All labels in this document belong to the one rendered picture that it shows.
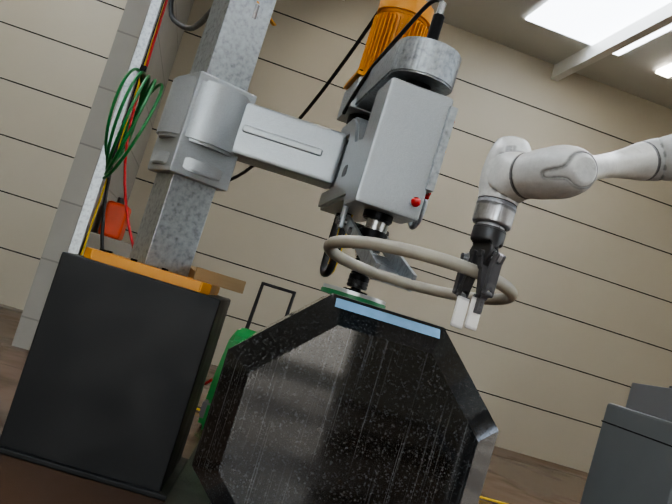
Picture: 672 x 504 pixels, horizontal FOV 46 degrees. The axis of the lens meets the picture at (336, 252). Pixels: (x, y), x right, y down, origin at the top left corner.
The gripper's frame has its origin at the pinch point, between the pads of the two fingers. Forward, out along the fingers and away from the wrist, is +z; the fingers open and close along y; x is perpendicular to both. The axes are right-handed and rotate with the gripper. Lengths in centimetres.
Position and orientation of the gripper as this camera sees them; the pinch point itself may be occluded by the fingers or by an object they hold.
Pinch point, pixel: (466, 314)
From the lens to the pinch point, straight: 177.6
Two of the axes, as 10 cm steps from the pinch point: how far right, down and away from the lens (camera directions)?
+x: -8.4, -3.3, -4.3
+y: -4.6, 0.1, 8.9
